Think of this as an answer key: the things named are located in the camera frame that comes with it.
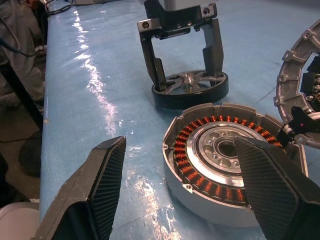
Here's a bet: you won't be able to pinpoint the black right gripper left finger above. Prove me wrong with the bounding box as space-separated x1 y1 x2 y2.
32 135 127 240

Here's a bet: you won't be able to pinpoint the grey round disc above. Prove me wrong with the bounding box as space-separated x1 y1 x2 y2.
273 18 320 151

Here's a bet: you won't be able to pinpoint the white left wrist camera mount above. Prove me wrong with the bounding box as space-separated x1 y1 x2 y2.
163 0 202 12

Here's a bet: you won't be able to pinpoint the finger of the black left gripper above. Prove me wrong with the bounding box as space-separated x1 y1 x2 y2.
201 18 225 78
139 34 168 93

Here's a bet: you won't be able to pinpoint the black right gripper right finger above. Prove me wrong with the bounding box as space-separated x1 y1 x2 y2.
232 135 320 240

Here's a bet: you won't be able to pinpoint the black metal frame bar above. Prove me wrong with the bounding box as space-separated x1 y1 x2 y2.
0 62 45 131

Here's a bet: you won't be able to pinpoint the blue table cover sheet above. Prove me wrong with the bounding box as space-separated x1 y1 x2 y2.
39 0 320 240

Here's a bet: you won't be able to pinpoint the spoked rotor wheel black rim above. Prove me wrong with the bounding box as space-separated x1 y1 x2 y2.
151 69 230 110

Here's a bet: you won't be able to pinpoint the motor stator base copper windings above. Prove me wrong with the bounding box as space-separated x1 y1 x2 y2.
161 102 310 228

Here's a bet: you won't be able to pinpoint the silver grey robot body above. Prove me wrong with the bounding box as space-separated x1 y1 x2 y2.
0 201 41 240

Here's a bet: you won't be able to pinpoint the bystander in grey trousers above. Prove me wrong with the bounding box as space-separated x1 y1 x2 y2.
0 0 47 106

